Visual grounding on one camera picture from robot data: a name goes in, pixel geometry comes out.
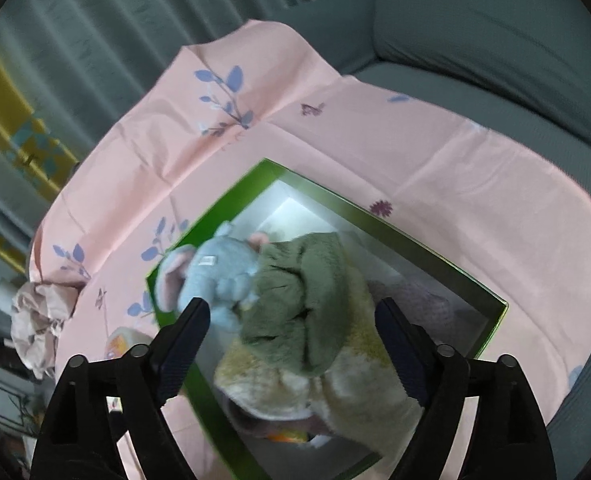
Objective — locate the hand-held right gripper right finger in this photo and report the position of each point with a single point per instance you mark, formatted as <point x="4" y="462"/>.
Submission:
<point x="400" y="355"/>

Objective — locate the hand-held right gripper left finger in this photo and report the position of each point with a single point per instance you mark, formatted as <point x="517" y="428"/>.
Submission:
<point x="183" y="355"/>

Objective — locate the green and cream plush toy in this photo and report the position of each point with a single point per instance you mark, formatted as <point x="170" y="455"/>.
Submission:
<point x="365" y="410"/>

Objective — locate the grey elephant plush toy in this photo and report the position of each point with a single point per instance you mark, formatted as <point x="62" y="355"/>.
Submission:
<point x="220" y="270"/>

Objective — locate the green fluffy towel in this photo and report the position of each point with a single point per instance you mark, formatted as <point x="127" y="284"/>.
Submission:
<point x="300" y="300"/>

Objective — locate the green cardboard box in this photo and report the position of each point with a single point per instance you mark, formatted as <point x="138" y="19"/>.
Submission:
<point x="210" y="220"/>

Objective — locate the white toy with orange label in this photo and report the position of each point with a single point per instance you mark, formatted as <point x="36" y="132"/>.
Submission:
<point x="120" y="342"/>

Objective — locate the crumpled grey-pink cloth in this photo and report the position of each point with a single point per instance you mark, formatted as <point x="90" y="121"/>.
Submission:
<point x="35" y="320"/>

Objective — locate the pink floral cloth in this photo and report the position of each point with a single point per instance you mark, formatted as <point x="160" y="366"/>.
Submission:
<point x="375" y="125"/>

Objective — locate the teal and yellow curtain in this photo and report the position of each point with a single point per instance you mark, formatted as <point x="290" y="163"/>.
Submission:
<point x="75" y="50"/>

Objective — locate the teal sofa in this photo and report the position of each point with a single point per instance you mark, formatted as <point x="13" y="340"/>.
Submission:
<point x="475" y="20"/>

